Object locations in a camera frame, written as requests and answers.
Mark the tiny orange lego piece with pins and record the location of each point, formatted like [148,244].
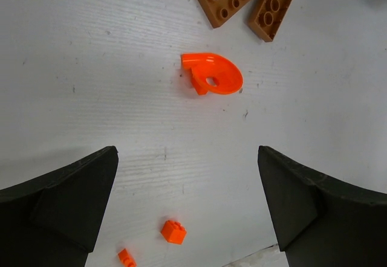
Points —
[126,258]

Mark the orange small lego stud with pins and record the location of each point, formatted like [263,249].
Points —
[173,232]

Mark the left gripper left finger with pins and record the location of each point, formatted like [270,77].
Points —
[54,219]

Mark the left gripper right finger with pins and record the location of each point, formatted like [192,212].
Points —
[320,220]

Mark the orange lego dish piece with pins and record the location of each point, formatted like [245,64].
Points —
[211,72]

